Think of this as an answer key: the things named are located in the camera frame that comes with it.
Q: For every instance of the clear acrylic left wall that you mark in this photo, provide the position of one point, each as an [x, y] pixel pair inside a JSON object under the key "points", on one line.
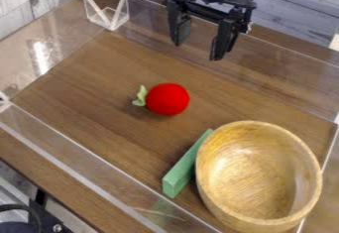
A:
{"points": [[42, 44]]}

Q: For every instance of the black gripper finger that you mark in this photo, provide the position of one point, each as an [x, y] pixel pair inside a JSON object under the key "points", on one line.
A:
{"points": [[225, 40], [179, 22]]}

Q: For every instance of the clear acrylic wall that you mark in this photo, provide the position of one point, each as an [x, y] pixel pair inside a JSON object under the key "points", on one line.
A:
{"points": [[282, 73], [114, 202], [42, 44]]}

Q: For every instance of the clear acrylic back wall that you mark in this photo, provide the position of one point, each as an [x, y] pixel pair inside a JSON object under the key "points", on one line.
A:
{"points": [[282, 73]]}

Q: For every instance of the clear acrylic corner bracket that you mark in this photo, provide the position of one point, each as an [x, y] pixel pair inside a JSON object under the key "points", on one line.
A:
{"points": [[107, 17]]}

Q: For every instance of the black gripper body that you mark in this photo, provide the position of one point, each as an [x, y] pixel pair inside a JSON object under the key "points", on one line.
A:
{"points": [[214, 10]]}

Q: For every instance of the green rectangular block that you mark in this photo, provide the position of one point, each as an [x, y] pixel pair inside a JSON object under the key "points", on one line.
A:
{"points": [[183, 171]]}

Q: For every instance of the clear acrylic front wall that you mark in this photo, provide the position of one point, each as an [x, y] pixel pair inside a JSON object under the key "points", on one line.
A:
{"points": [[114, 202]]}

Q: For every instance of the wooden bowl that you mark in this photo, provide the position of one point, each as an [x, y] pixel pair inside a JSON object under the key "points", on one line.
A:
{"points": [[258, 177]]}

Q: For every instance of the red felt ball with leaf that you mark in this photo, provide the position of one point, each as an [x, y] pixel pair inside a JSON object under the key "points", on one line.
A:
{"points": [[166, 98]]}

